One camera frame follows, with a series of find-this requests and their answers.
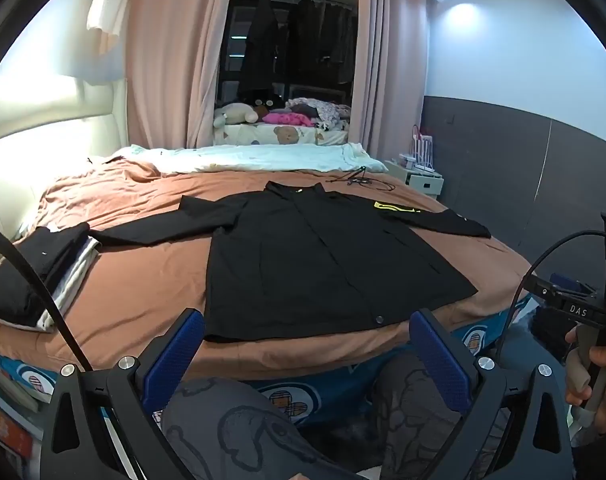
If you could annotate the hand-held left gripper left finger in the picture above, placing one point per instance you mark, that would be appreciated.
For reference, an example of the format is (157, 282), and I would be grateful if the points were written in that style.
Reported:
(175, 355)

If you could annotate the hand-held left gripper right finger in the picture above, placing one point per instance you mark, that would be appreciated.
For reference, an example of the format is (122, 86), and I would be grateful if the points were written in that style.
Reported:
(440, 360)

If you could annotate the black jacket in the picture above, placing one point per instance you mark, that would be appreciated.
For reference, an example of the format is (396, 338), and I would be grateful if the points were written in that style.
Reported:
(308, 260)

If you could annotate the stack of folded clothes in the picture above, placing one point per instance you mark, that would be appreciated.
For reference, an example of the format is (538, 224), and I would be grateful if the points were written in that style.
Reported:
(28, 270)

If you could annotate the pile of floral clothes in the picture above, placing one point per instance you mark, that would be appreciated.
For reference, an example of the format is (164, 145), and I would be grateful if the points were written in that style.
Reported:
(323, 110)

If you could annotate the row of dark hanging clothes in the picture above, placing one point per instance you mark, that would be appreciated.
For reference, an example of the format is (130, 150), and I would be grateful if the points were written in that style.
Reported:
(323, 35)

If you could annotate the person's right leg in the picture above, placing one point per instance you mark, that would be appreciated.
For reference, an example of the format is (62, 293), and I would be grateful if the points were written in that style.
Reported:
(413, 410)

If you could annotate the person's leg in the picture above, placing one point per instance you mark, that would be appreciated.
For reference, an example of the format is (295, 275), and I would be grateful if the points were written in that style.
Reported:
(233, 430)
(413, 410)

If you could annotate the brown bed blanket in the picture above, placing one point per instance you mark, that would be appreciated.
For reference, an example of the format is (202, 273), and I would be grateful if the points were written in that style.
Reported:
(148, 280)

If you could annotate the person's left leg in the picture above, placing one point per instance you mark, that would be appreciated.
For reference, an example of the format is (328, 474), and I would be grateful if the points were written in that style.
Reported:
(233, 430)

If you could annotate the blue printed bed sheet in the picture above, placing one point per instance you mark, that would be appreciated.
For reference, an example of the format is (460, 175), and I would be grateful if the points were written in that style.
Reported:
(333, 390)

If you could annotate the white folded garment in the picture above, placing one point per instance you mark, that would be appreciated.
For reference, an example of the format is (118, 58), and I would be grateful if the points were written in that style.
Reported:
(75, 275)

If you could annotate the white nightstand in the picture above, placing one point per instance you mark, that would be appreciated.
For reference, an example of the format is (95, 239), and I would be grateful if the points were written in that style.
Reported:
(423, 180)

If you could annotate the orange box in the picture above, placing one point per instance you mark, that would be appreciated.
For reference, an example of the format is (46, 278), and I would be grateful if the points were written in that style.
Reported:
(5, 430)

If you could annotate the light green quilt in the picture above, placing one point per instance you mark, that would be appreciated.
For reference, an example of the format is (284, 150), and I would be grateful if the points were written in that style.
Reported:
(263, 157)

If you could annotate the bear print bedding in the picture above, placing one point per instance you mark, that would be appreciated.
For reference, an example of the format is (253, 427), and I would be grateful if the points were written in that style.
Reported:
(283, 135)

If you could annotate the beige plush toy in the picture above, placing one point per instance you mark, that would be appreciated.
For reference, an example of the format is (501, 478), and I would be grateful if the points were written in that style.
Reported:
(235, 112)

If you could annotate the cream padded headboard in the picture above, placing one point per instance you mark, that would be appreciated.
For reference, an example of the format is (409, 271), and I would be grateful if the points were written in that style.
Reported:
(48, 130)

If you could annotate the pink cloth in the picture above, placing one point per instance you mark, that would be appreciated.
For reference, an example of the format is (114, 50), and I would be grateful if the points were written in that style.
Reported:
(288, 119)

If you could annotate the black plush toy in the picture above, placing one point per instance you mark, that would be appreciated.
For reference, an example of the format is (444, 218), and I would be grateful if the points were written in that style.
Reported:
(265, 102)

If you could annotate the pink curtain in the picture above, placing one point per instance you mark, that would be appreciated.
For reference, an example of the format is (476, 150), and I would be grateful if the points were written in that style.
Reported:
(388, 60)
(183, 60)

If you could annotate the dark hanging coat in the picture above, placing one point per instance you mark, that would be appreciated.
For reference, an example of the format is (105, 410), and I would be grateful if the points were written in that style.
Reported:
(260, 45)

